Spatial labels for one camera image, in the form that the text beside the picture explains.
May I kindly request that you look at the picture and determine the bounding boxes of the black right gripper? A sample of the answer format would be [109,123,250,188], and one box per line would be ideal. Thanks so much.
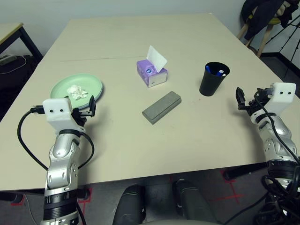
[235,87,263,116]

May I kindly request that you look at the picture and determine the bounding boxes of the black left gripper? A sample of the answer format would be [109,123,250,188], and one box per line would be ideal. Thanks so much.
[71,94,97,128]

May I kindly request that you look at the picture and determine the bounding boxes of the light green plastic plate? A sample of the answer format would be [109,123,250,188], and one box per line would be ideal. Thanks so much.
[50,73,104,110]

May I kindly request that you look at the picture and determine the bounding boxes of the grey glasses case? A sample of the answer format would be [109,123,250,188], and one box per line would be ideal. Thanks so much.
[142,91,183,126]

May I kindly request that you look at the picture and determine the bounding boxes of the black plastic cup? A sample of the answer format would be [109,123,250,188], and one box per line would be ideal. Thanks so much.
[199,61,231,97]

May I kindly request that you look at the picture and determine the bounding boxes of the wooden stool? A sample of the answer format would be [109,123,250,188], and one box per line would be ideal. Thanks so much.
[237,23,272,58]

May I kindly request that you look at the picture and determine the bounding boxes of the purple tissue pack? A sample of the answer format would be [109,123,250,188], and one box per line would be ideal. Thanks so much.
[136,59,169,89]

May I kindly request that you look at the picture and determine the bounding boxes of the flat white tissue sheet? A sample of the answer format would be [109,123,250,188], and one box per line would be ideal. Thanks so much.
[145,45,168,73]

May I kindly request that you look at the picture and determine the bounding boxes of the black tripod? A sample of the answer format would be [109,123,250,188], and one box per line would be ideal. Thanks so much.
[267,17,300,82]

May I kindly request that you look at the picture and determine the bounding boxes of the black jacket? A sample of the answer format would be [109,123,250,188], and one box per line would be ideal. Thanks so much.
[241,0,300,40]

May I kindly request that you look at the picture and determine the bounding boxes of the yellow stool cushion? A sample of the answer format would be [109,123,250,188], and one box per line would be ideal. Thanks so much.
[248,14,282,24]

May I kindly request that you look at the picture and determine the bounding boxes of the beige fabric item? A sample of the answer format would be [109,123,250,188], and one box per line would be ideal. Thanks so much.
[273,2,285,18]

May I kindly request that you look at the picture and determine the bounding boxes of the red floor tape cross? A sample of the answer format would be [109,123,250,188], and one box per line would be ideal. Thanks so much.
[208,170,247,204]

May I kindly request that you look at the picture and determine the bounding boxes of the grey power strip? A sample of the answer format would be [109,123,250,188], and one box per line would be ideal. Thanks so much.
[0,54,16,65]

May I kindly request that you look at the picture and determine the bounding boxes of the dark robot left leg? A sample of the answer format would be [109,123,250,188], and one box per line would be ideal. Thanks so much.
[113,184,146,225]

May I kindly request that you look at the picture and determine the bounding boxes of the dark robot leg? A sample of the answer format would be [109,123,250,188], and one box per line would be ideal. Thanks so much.
[113,184,146,225]
[172,179,218,225]

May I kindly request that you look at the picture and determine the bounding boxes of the dark robot right leg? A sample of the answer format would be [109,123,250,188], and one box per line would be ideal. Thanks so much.
[172,179,218,225]

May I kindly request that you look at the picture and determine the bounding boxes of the red floor tape strip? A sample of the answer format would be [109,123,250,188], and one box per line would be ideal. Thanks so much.
[10,195,25,207]

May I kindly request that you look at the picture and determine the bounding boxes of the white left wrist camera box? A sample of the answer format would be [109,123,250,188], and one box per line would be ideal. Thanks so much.
[43,97,85,135]

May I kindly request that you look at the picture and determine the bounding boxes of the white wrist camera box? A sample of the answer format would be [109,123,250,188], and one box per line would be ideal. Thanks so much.
[249,82,296,124]
[43,97,85,135]

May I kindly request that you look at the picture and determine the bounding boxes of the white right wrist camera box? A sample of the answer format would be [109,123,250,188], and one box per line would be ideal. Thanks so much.
[249,82,296,124]

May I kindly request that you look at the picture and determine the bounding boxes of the white looped floor cable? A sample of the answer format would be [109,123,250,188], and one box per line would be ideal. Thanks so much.
[0,55,27,75]

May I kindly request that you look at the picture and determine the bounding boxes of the black cable bundle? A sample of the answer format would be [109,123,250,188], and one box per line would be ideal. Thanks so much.
[255,175,300,225]

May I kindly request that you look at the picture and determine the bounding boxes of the wooden side table black frame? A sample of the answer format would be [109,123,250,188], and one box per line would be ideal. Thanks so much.
[0,22,44,64]

